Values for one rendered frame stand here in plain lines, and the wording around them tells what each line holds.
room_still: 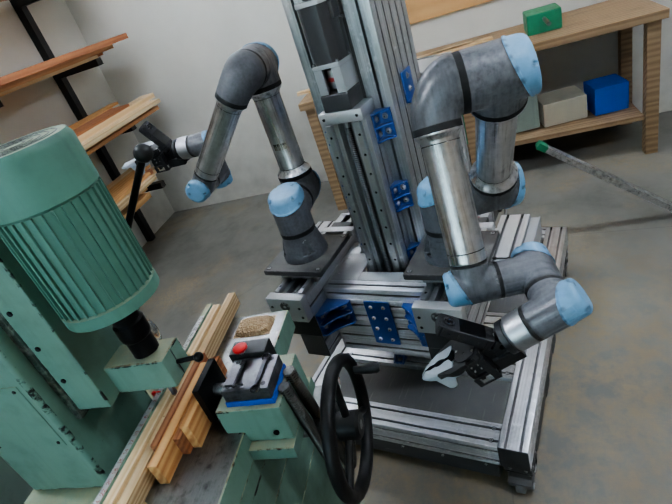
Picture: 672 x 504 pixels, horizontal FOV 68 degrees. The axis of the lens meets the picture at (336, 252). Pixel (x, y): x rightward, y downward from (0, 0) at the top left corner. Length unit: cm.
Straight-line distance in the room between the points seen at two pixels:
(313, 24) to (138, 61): 340
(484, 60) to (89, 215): 71
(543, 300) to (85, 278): 79
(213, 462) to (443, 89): 80
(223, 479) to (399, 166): 96
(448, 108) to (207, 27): 349
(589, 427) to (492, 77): 139
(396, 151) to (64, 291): 96
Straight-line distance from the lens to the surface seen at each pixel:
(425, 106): 96
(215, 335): 125
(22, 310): 102
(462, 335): 100
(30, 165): 84
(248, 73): 146
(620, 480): 192
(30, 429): 120
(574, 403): 209
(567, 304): 96
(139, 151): 96
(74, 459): 123
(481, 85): 97
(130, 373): 107
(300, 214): 154
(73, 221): 86
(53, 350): 106
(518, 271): 102
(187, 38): 441
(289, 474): 121
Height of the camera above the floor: 160
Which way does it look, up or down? 29 degrees down
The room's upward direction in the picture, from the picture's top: 19 degrees counter-clockwise
